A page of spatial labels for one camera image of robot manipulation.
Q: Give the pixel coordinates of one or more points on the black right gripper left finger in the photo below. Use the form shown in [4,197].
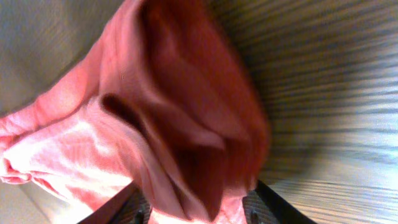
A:
[129,206]

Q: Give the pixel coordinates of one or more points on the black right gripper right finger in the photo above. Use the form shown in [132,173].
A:
[265,206]

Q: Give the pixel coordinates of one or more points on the orange printed t-shirt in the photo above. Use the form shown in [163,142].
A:
[161,101]

